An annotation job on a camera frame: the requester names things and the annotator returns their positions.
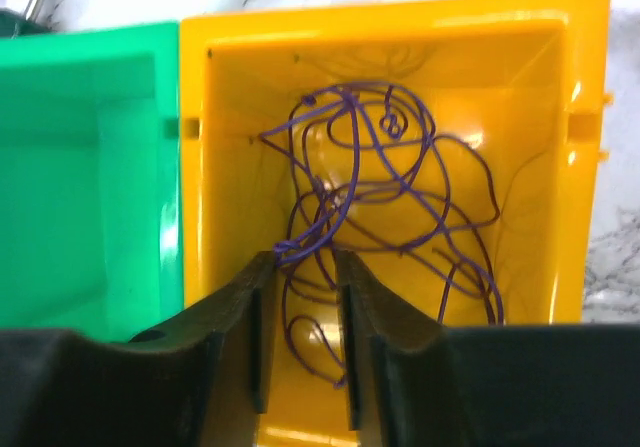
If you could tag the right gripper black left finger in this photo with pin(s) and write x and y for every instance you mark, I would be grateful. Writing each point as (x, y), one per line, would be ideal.
(200, 378)

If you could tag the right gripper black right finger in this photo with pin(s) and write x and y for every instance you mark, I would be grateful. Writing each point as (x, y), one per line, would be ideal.
(414, 382)

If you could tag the right yellow plastic bin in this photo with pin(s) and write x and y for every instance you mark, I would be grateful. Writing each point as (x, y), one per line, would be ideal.
(452, 145)

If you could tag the green plastic bin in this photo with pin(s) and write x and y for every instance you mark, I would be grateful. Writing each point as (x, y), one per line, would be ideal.
(91, 234)

